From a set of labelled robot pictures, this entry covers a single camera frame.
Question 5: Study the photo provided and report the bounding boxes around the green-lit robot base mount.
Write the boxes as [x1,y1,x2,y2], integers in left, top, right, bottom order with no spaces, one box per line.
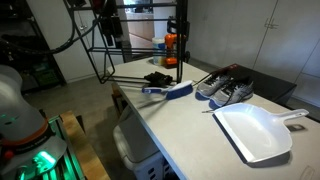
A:
[0,114,86,180]

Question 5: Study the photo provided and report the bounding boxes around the white plastic dustpan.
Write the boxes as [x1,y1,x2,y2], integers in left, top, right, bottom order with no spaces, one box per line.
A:
[212,102,310,164]

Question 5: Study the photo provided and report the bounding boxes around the black corrugated cable conduit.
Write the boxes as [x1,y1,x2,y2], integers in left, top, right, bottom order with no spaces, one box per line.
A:
[0,6,108,56]

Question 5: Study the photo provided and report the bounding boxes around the black work gloves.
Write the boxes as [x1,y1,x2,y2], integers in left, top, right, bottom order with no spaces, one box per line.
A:
[143,70,175,88]

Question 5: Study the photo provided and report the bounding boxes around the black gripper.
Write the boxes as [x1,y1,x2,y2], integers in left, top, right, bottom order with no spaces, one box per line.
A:
[99,14,124,50]

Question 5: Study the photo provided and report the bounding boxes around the black wire rack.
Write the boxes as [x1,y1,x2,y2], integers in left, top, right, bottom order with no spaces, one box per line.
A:
[62,0,189,85]

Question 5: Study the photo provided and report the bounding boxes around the white wipes container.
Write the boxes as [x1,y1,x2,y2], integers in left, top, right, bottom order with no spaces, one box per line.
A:
[151,37,167,66]

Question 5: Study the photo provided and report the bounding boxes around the blue hand brush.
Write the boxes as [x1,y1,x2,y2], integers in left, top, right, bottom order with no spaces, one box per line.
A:
[140,79,195,101]

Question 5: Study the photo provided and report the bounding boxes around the black storage shelf unit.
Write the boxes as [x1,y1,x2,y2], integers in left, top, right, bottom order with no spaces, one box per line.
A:
[0,0,67,93]

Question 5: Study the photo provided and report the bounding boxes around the grey running sneaker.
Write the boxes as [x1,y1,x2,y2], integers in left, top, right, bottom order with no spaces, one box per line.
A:
[196,73,234,100]
[210,78,255,108]

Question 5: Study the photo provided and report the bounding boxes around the white laundry basket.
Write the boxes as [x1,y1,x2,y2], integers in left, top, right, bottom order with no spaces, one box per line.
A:
[112,106,178,180]

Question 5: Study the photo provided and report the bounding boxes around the brown wooden stool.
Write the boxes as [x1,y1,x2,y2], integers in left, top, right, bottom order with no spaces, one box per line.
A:
[110,83,126,118]

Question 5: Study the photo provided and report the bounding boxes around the wooden workbench top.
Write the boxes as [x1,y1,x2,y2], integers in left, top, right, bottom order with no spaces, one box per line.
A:
[59,109,111,180]

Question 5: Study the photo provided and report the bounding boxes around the white cabinet doors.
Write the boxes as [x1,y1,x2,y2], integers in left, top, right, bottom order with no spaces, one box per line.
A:
[191,0,320,108]

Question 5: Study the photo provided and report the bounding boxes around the dark red handled stick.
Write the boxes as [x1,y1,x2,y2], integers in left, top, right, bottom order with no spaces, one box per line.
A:
[192,64,239,84]

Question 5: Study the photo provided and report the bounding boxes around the thin dark metal rod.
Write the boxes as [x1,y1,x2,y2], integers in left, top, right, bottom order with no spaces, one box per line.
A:
[137,98,168,111]

